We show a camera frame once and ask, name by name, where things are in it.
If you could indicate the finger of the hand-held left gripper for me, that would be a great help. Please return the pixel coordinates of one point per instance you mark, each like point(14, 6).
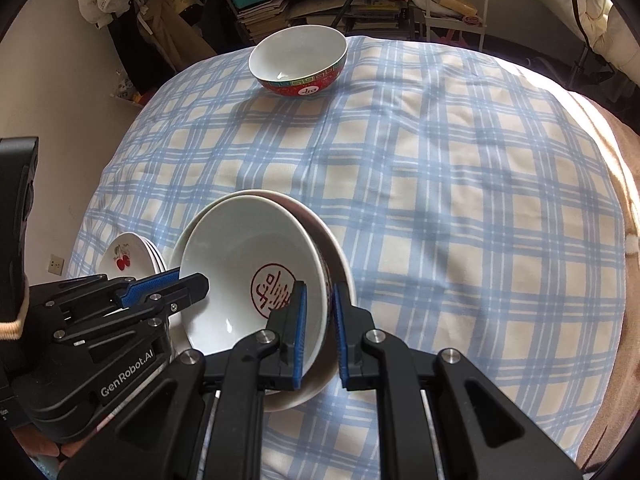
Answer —
point(185, 290)
point(150, 287)

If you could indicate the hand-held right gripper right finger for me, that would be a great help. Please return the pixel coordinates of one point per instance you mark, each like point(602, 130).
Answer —
point(342, 335)

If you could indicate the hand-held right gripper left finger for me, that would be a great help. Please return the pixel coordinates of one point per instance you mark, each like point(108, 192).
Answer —
point(298, 340)

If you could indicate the large white bowl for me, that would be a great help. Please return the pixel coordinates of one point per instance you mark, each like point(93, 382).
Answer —
point(340, 280)

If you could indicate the red patterned bowl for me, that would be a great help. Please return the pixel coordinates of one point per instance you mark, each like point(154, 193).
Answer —
point(300, 52)
point(240, 270)

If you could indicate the person's left hand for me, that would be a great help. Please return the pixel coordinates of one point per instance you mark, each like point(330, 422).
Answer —
point(42, 447)

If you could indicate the blue plaid tablecloth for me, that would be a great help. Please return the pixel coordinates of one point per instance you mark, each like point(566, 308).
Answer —
point(450, 210)

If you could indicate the clear plastic bag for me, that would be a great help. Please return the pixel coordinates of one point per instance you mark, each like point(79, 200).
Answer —
point(127, 92)

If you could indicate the black coat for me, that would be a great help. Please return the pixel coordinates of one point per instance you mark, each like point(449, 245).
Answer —
point(135, 45)

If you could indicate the beige coat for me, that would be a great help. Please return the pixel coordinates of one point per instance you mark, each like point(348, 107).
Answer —
point(180, 25)

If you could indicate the white fabric tag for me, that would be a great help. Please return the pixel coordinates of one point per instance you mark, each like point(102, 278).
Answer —
point(633, 242)

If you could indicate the stack of books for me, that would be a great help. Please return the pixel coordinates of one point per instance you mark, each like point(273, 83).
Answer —
point(310, 5)

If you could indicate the white metal cart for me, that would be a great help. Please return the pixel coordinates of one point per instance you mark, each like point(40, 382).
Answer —
point(425, 5)

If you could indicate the white pillow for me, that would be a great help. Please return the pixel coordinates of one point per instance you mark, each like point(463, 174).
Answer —
point(600, 5)

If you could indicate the white wall socket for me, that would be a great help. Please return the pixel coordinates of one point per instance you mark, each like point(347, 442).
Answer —
point(56, 264)

